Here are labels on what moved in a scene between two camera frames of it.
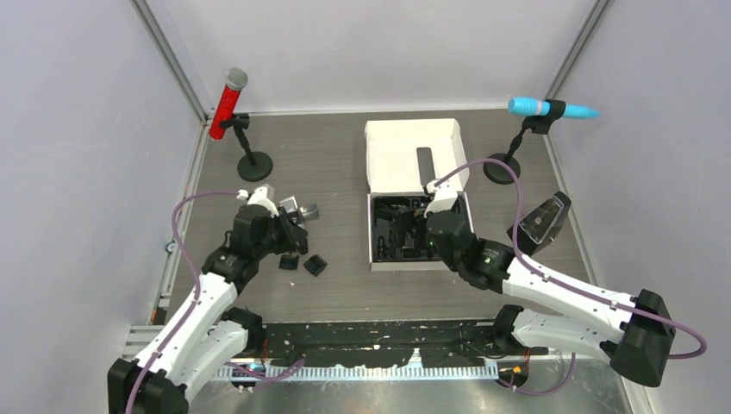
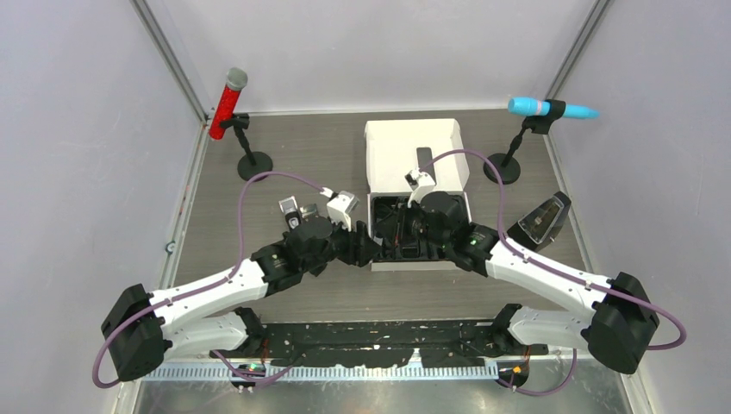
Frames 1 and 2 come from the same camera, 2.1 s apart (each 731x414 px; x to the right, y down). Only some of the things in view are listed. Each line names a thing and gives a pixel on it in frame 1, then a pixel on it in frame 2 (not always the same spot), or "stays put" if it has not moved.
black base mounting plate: [446, 343] stays put
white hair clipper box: [401, 156] stays put
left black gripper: [293, 235] → [359, 247]
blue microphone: [527, 107] stays put
